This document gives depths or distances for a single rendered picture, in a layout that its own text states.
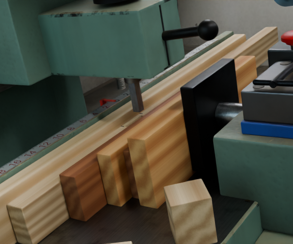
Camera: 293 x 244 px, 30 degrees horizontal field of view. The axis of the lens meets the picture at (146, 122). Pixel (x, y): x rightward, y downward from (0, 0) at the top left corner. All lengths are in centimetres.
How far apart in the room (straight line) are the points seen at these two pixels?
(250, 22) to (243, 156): 382
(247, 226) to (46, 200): 18
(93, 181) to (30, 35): 18
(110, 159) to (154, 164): 4
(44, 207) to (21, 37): 19
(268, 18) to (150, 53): 370
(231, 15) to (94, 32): 381
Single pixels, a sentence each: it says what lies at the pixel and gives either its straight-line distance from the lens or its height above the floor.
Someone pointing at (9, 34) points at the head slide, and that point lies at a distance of 59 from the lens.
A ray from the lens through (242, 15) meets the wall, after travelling 430.
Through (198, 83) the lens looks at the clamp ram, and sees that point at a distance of 51.
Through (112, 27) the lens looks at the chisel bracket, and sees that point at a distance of 54.
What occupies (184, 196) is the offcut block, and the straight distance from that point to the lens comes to 43.
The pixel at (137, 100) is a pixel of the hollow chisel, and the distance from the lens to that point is 59.
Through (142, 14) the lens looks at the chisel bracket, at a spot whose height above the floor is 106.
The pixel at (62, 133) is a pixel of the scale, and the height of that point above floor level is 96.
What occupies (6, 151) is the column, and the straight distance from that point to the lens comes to 70.
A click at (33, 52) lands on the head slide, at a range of 59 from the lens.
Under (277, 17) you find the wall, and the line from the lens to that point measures 418.
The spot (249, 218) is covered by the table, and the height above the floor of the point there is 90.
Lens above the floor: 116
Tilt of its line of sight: 22 degrees down
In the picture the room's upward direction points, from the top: 10 degrees counter-clockwise
